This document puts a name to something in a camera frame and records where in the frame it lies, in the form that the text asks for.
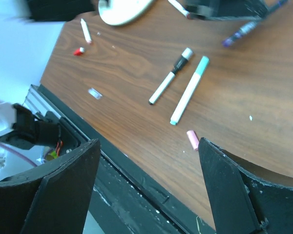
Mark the red pen cap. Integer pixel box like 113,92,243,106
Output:
73,47,85,56

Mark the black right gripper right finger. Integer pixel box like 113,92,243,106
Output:
198,137,293,234

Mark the red-tipped white marker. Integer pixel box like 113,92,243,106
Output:
168,0,191,20

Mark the small black-tipped white marker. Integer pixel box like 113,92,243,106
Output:
148,72,175,105

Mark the pink pen cap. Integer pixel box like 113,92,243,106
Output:
187,130,199,151

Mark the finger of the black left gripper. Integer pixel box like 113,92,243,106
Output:
185,0,268,20

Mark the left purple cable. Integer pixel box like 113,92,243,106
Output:
0,138,39,168

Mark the round pastel plate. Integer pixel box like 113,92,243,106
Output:
98,0,154,26

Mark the white marker with green end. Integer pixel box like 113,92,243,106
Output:
170,56,209,125

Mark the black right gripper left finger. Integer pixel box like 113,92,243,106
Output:
0,139,101,234

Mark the grey pen cap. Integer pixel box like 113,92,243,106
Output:
88,88,102,99

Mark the white pen at table edge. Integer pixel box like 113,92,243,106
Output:
81,19,92,44

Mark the purple pen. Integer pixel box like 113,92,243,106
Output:
222,0,288,47

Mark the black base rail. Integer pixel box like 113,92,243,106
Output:
38,85,215,234

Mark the black and white pen cap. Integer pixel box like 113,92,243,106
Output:
171,47,193,74

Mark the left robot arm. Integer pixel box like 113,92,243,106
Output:
0,0,273,152

